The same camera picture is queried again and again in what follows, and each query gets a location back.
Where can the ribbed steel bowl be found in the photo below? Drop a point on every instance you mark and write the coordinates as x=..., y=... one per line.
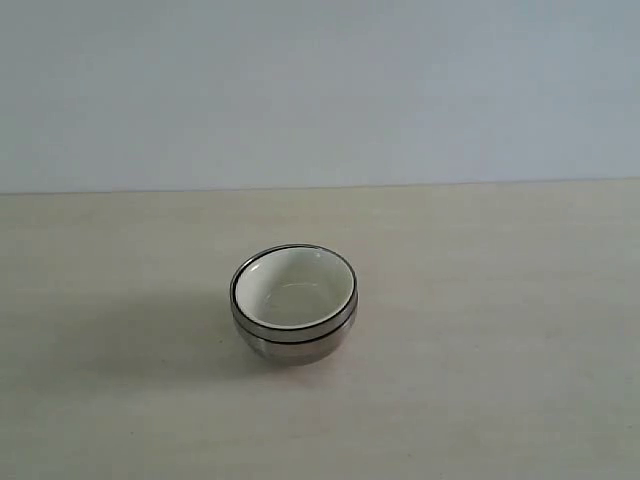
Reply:
x=250, y=320

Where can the smooth steel bowl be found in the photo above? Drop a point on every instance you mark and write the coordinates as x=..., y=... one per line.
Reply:
x=297, y=353

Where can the white ceramic bowl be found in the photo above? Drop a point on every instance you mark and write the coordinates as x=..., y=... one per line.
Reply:
x=295, y=285

